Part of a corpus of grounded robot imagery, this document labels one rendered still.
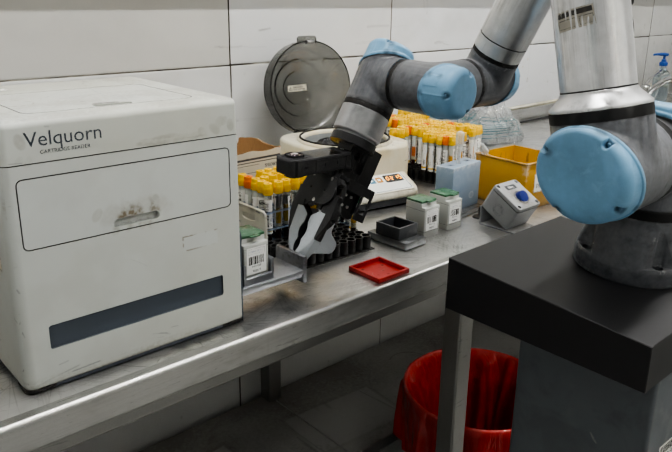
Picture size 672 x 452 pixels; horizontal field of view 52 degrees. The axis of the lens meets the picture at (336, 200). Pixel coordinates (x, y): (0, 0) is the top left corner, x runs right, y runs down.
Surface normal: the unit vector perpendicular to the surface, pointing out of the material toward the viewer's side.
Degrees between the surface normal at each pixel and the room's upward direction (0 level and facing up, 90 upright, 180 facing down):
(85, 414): 90
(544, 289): 3
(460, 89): 91
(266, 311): 0
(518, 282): 3
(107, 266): 90
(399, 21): 90
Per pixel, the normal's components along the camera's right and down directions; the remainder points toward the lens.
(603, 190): -0.70, 0.33
